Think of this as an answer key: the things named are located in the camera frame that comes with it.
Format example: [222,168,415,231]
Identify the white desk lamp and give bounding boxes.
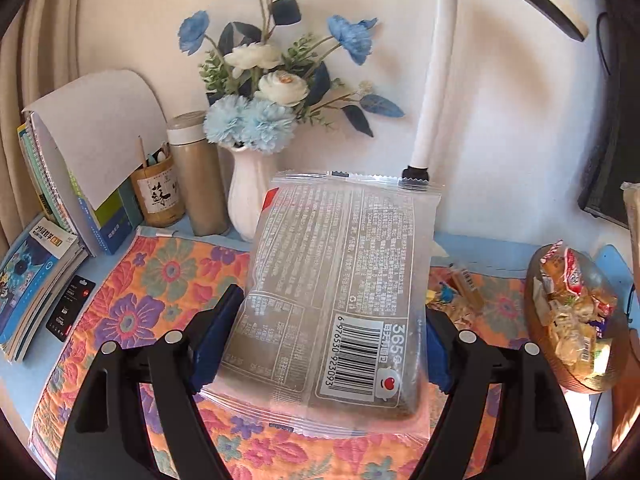
[400,0,588,192]

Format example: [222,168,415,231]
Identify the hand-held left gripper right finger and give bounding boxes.
[410,307,586,480]

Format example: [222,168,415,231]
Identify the black monitor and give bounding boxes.
[577,0,640,231]

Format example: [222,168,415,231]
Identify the small colourful snack packet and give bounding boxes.
[426,280,468,323]

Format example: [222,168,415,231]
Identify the blue and white artificial flowers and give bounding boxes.
[178,0,406,156]

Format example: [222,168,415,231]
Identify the bamboo pen holder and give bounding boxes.
[131,135,187,227]

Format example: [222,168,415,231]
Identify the beige thermos bottle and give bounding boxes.
[166,111,231,237]

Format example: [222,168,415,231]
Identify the pile of snack packets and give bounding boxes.
[532,240,618,378]

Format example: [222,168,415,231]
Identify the small brown barcode snack packet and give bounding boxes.
[450,266,486,311]

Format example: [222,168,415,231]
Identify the black card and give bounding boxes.
[46,275,97,343]

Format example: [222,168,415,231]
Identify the beige curtain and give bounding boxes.
[0,0,96,251]

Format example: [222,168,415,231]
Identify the brown ribbed bowl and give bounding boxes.
[525,245,630,393]

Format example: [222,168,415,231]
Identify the white ribbed vase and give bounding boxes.
[227,147,281,241]

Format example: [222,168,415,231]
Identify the black cable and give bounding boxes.
[596,10,616,78]

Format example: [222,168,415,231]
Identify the floral quilted cloth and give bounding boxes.
[27,225,538,480]

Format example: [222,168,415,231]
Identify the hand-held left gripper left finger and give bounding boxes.
[55,284,245,480]

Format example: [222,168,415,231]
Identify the clear brown bread packet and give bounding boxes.
[197,170,446,441]

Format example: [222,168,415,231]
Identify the spiral notebooks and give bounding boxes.
[16,112,101,256]

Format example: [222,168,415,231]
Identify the stack of flat books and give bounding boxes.
[0,212,91,363]

